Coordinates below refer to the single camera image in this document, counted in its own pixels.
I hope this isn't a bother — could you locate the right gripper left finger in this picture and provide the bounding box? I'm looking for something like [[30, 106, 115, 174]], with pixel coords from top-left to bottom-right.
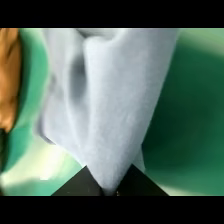
[[51, 165, 105, 197]]

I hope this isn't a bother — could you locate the blue T-shirt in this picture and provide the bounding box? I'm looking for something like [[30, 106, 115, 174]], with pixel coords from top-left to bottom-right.
[[34, 28, 181, 197]]

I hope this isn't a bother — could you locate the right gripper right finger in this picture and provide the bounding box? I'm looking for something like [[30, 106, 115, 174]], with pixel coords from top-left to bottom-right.
[[114, 163, 170, 197]]

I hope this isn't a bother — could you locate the orange garment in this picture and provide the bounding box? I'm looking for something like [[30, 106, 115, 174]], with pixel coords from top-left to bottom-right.
[[0, 28, 23, 133]]

